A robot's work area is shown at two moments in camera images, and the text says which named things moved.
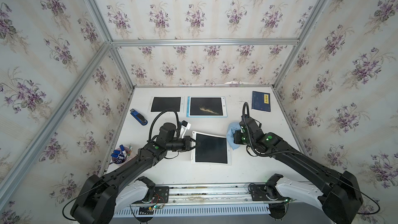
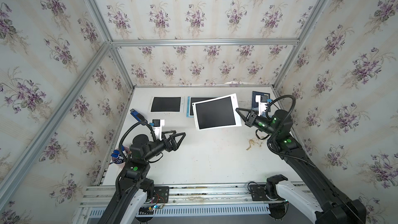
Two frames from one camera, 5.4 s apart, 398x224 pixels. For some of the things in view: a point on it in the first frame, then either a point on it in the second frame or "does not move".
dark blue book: x=261 y=101 does not move
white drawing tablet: x=158 y=104 does not move
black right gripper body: x=241 y=138 → x=264 y=124
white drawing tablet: x=213 y=150 → x=217 y=112
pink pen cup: x=120 y=155 does not move
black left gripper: x=186 y=143 → x=171 y=140
